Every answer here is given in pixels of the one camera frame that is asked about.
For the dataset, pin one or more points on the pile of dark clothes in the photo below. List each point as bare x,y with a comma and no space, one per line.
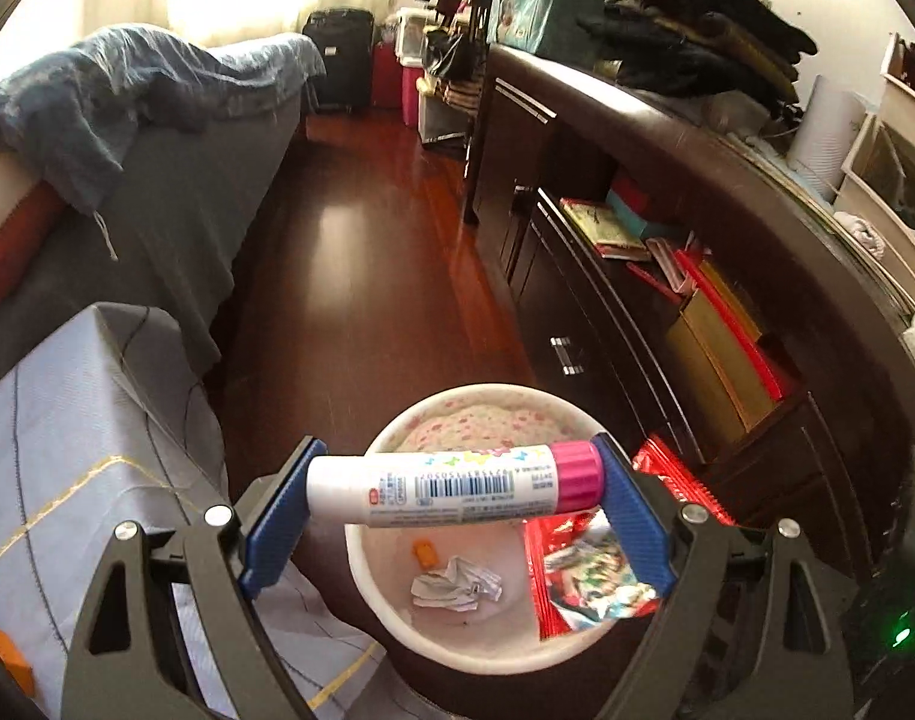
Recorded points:
697,22

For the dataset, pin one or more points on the teal bag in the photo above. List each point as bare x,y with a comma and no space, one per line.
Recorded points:
547,0

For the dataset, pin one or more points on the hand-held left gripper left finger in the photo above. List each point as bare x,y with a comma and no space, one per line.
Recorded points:
277,510

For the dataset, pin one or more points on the striped pouch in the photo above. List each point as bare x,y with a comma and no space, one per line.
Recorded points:
671,266

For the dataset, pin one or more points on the white cylinder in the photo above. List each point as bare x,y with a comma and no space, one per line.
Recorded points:
825,135

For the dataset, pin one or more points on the red folder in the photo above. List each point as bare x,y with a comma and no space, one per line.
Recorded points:
735,322

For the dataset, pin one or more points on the small orange scrap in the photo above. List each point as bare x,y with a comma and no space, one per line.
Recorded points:
425,553

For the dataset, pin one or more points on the teal box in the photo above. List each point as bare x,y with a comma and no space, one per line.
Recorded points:
645,217

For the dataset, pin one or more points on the white floral trash bin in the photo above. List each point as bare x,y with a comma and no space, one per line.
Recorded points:
397,570

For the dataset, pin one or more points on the pink container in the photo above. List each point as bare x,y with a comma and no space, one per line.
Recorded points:
414,94

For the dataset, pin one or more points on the red striped snack wrapper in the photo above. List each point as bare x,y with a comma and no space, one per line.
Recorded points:
675,476

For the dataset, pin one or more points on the orange object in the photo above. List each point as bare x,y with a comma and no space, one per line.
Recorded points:
11,660

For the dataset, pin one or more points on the yellow envelope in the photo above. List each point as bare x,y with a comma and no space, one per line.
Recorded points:
716,367

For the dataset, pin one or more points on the green and yellow book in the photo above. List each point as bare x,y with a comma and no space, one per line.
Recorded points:
603,229

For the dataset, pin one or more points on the white storage box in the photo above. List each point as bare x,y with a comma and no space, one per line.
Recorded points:
442,120

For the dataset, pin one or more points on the black suitcase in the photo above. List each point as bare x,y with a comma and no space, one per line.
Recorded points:
339,60

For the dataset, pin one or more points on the white crate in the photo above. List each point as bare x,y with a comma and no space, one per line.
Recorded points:
412,37

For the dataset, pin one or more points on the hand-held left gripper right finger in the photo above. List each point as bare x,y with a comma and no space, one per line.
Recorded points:
637,517

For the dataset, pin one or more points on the blue blanket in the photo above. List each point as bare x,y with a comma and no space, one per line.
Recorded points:
90,90

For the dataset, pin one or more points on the white shelf unit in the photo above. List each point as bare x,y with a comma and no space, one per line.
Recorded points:
896,165

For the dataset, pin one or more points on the grey-white cloth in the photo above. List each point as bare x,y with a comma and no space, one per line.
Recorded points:
862,232

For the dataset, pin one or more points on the white paper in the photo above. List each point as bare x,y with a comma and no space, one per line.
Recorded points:
453,585

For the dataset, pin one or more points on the dark wooden cabinet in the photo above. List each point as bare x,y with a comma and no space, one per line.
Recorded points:
727,187

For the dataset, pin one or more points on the red pillow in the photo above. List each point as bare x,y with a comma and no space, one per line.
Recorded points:
7,255

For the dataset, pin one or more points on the white glue stick pink cap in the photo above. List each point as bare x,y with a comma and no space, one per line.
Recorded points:
442,487

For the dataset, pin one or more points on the striped bag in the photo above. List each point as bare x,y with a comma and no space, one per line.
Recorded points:
461,94

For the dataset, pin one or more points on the grey sofa with blue blanket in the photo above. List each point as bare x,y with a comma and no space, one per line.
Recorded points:
180,202

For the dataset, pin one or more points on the red box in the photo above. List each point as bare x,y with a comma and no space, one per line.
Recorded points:
387,75

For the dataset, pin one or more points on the black handbag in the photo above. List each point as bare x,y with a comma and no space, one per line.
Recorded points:
446,52

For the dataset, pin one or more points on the red colourful snack wrapper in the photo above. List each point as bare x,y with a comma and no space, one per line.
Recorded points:
577,577

